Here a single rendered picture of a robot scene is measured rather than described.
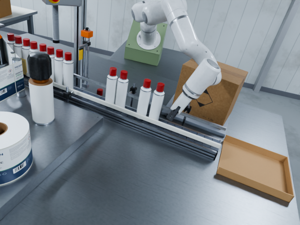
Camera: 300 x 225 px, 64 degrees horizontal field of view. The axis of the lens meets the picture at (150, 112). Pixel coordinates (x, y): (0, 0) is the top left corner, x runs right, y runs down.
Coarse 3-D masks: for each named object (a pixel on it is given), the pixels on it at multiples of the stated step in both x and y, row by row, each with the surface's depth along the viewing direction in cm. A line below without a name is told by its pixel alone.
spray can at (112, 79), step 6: (114, 72) 114; (108, 78) 115; (114, 78) 115; (108, 84) 116; (114, 84) 116; (108, 90) 118; (114, 90) 118; (108, 96) 120; (114, 96) 121; (114, 102) 123
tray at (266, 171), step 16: (224, 144) 121; (240, 144) 122; (224, 160) 111; (240, 160) 113; (256, 160) 115; (272, 160) 117; (224, 176) 103; (240, 176) 100; (256, 176) 106; (272, 176) 108; (288, 176) 106; (272, 192) 97; (288, 192) 100
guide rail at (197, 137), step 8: (64, 88) 126; (88, 96) 122; (104, 104) 121; (112, 104) 119; (128, 112) 117; (136, 112) 117; (144, 120) 116; (152, 120) 114; (168, 128) 113; (176, 128) 112; (192, 136) 110; (208, 144) 109; (216, 144) 107
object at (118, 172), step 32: (96, 64) 177; (128, 96) 146; (128, 128) 119; (192, 128) 129; (256, 128) 141; (96, 160) 98; (128, 160) 101; (160, 160) 104; (192, 160) 108; (288, 160) 120; (32, 192) 81; (64, 192) 83; (96, 192) 85; (128, 192) 87; (160, 192) 90; (192, 192) 93; (224, 192) 95; (256, 192) 98; (0, 224) 70; (32, 224) 72; (64, 224) 74; (96, 224) 75; (128, 224) 77; (160, 224) 79; (192, 224) 81; (224, 224) 83; (256, 224) 86; (288, 224) 88
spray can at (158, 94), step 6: (162, 84) 109; (156, 90) 110; (162, 90) 109; (156, 96) 110; (162, 96) 110; (156, 102) 111; (150, 108) 115; (156, 108) 113; (150, 114) 116; (156, 114) 115
